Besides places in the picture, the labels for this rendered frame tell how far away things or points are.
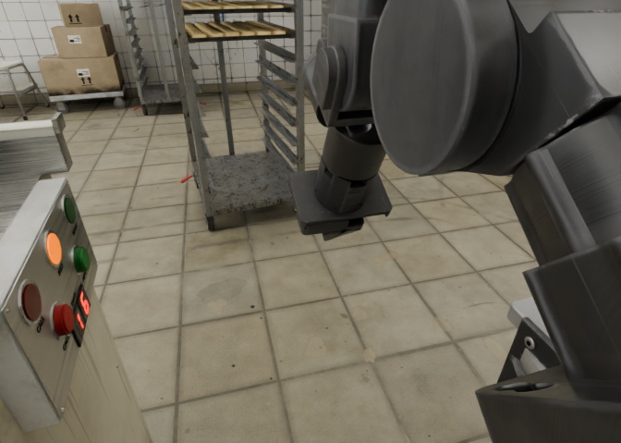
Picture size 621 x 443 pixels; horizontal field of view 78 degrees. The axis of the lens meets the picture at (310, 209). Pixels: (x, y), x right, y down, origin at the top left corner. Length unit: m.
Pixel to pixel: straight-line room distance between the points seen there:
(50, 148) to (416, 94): 0.47
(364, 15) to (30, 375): 0.37
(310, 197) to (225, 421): 0.92
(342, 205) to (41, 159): 0.37
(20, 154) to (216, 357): 0.96
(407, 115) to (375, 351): 1.23
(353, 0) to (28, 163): 0.44
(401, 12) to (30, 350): 0.37
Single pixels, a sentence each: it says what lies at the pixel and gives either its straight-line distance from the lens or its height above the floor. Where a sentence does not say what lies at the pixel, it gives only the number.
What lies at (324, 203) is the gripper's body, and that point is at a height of 0.85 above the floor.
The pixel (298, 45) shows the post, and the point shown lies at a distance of 1.67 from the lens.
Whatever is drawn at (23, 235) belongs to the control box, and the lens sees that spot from 0.45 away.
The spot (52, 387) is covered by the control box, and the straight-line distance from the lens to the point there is 0.44.
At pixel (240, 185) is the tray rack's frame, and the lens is 2.01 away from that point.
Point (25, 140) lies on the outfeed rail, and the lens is 0.57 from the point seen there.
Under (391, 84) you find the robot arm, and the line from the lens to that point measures 0.18.
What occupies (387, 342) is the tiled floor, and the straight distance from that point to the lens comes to 1.39.
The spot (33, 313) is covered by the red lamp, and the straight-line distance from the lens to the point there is 0.41.
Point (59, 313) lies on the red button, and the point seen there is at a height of 0.77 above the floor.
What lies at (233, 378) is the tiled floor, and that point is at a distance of 1.31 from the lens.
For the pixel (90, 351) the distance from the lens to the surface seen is 0.65.
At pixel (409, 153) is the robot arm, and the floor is 0.98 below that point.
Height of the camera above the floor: 1.04
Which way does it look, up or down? 31 degrees down
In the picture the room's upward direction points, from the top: straight up
